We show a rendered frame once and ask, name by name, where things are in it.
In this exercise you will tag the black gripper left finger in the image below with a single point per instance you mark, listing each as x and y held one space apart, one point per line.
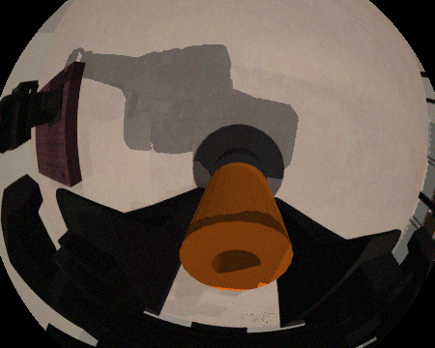
145 242

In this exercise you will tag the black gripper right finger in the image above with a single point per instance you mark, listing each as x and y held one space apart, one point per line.
322 261

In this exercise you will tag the orange knob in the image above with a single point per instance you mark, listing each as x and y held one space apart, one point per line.
237 239

